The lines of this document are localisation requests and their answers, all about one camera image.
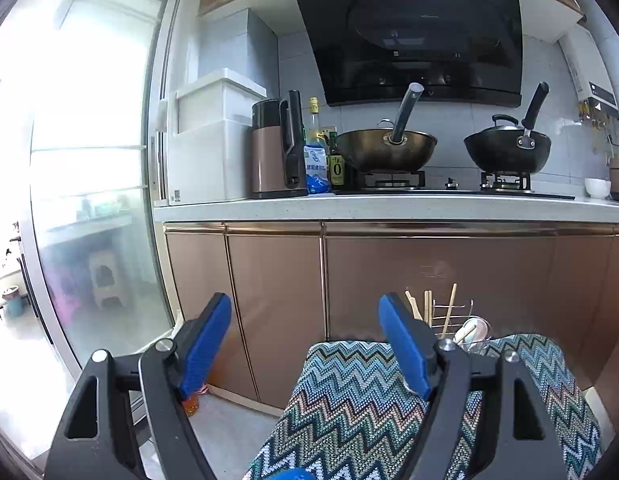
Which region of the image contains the white ceramic spoon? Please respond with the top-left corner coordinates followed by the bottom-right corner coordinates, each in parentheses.
top-left (453, 316), bottom-right (492, 348)

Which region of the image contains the wooden chopstick in holder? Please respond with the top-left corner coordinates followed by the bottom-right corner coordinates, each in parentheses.
top-left (423, 290), bottom-right (433, 326)
top-left (441, 283), bottom-right (458, 338)
top-left (405, 289), bottom-right (423, 321)

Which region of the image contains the glass utensil holder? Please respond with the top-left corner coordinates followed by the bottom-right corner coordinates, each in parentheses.
top-left (429, 299), bottom-right (492, 353)

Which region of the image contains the orange oil bottle on floor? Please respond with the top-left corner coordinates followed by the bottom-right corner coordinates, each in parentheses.
top-left (182, 391), bottom-right (200, 417)

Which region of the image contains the zigzag patterned cloth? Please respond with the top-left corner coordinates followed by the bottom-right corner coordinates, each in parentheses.
top-left (245, 334), bottom-right (602, 479)

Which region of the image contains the white plastic stool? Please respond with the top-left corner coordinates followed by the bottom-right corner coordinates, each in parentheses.
top-left (88, 249), bottom-right (130, 310)

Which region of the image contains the white storage box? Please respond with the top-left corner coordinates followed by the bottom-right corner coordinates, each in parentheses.
top-left (166, 68), bottom-right (267, 206)

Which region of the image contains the gas stove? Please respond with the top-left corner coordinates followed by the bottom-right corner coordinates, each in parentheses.
top-left (332, 170), bottom-right (575, 202)

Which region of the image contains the dark soy sauce bottle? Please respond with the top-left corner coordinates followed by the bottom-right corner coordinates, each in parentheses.
top-left (329, 130), bottom-right (345, 190)

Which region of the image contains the blue white salt bag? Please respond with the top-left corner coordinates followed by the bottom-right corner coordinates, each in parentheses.
top-left (304, 145), bottom-right (331, 194)

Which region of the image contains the clear oil bottle yellow cap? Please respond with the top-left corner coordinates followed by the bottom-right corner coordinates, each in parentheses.
top-left (307, 96), bottom-right (328, 148)

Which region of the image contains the white bowl on counter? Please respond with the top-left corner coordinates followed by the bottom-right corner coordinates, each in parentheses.
top-left (584, 178), bottom-right (611, 200)

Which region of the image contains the glass sliding door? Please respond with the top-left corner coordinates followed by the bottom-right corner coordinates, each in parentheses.
top-left (0, 0), bottom-right (177, 463)

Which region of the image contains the black range hood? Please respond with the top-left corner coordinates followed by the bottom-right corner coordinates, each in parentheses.
top-left (296, 0), bottom-right (523, 107)

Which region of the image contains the white water heater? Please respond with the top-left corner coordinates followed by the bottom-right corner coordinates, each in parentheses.
top-left (559, 25), bottom-right (619, 125)

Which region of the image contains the bronze wok with handle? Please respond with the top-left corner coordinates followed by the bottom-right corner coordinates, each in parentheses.
top-left (335, 82), bottom-right (437, 174)

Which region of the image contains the black wok with handle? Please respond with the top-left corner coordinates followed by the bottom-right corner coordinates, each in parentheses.
top-left (463, 81), bottom-right (551, 174)

